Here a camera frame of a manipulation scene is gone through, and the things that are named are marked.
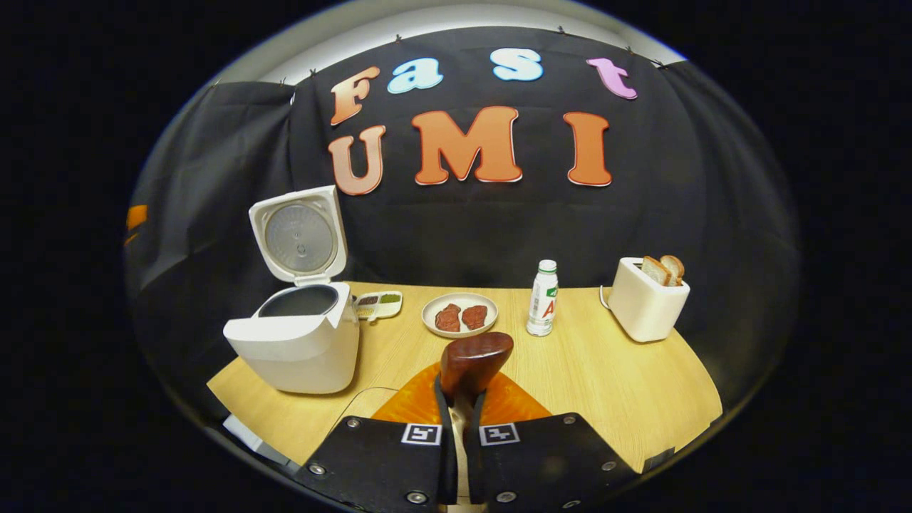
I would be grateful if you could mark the red meat piece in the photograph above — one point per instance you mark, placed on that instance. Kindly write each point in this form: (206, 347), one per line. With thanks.
(448, 318)
(474, 316)

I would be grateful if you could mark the white toaster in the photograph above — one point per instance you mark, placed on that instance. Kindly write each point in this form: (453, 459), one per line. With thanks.
(641, 310)

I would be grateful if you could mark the black backdrop cloth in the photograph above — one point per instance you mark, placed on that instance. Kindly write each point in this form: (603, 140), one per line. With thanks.
(463, 228)

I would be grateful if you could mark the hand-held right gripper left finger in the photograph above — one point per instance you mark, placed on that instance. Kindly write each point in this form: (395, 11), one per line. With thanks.
(445, 449)

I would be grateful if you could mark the white divided grain dish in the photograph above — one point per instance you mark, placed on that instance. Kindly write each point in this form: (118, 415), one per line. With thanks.
(379, 305)

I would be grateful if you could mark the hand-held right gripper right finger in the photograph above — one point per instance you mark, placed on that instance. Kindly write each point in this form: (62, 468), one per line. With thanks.
(477, 449)

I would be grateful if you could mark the white rice cooker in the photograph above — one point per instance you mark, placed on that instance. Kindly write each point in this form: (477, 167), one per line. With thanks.
(299, 356)

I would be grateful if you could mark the white round plate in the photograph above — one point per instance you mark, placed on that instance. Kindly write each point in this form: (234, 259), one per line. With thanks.
(459, 299)

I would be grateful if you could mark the brown wooden spoon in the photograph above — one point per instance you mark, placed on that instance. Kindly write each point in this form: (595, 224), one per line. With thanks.
(474, 360)

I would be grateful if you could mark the white and blue box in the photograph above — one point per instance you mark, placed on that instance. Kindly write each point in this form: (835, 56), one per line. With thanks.
(253, 438)

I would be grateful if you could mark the white drink bottle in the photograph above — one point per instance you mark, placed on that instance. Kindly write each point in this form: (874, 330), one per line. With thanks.
(542, 303)

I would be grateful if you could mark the black table clamp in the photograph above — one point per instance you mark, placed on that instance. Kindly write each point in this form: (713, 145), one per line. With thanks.
(659, 460)

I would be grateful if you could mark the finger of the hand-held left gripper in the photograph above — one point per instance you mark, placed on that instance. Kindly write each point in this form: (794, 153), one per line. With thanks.
(137, 216)

